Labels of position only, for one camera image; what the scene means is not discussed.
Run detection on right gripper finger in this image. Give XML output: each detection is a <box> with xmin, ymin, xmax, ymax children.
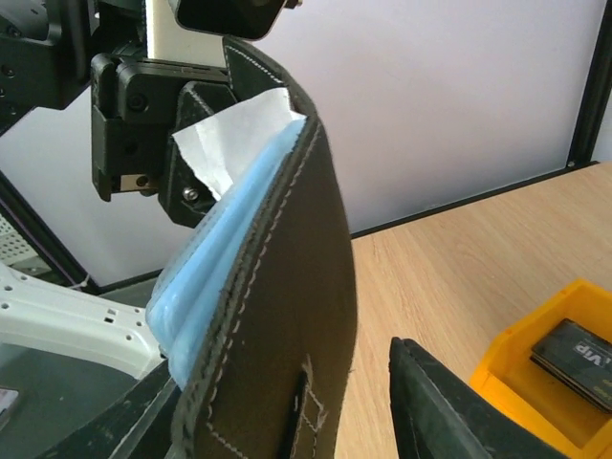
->
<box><xmin>389</xmin><ymin>337</ymin><xmax>564</xmax><ymax>458</ymax></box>

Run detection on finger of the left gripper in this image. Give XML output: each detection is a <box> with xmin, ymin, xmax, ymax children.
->
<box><xmin>164</xmin><ymin>81</ymin><xmax>236</xmax><ymax>229</ymax></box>

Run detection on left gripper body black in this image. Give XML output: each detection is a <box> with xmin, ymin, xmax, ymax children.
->
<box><xmin>91</xmin><ymin>54</ymin><xmax>228</xmax><ymax>201</ymax></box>

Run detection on black VIP card stack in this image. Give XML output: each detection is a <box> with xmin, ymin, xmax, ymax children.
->
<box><xmin>530</xmin><ymin>318</ymin><xmax>611</xmax><ymax>414</ymax></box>

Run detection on orange plastic sorting bin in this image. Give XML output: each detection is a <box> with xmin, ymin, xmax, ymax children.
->
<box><xmin>470</xmin><ymin>279</ymin><xmax>611</xmax><ymax>458</ymax></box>

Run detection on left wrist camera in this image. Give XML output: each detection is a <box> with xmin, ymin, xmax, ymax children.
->
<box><xmin>142</xmin><ymin>0</ymin><xmax>302</xmax><ymax>73</ymax></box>

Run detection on black aluminium frame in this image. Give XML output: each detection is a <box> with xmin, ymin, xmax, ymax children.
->
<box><xmin>1</xmin><ymin>1</ymin><xmax>611</xmax><ymax>295</ymax></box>

